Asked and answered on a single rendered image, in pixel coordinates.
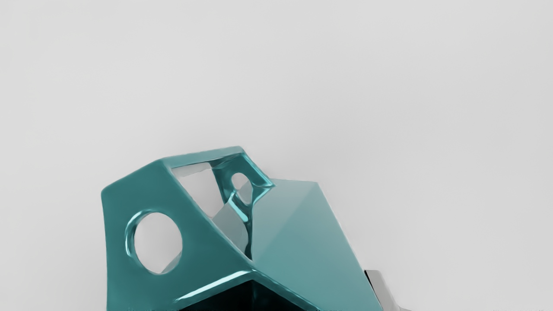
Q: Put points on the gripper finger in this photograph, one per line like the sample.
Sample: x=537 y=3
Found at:
x=382 y=288

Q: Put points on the teal faceted mug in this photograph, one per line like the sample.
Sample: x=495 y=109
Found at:
x=298 y=233

